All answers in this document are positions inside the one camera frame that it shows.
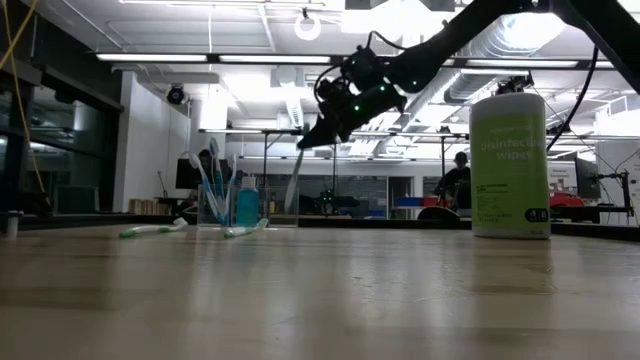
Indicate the clear acrylic organizer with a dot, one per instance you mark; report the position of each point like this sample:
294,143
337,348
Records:
280,210

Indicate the black ceiling dome camera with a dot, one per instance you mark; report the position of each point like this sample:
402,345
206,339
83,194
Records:
176,95

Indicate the silver ventilation duct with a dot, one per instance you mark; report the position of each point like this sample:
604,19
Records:
480,75

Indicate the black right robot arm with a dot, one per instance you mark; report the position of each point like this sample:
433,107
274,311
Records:
450,40

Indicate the white cylindrical foot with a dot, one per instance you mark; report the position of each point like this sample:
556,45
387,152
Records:
14,225

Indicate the black computer monitor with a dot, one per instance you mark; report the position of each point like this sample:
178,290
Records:
185,175

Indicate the wooden crate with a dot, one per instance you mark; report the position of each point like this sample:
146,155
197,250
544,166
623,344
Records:
149,207

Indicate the grey chair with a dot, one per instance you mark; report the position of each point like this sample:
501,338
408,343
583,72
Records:
77,200

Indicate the red object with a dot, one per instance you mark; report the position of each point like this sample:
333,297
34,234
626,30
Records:
567,200

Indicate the long ceiling light bar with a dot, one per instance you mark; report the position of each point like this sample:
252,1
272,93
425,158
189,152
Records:
150,58

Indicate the blue mouthwash bottle white cap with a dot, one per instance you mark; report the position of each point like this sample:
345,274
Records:
247,205

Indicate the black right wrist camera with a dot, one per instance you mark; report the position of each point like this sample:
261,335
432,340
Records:
364,61

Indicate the green white toothbrush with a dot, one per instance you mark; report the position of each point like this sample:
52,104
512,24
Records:
245,230
150,229
294,180

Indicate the black rounded chair back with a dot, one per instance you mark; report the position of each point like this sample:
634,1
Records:
439,214

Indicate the person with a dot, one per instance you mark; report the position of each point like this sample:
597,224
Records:
455,180

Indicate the blue storage bin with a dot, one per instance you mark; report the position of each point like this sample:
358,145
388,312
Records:
409,201

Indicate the green disinfecting wipes canister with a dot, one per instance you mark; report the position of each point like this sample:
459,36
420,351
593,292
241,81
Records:
510,175

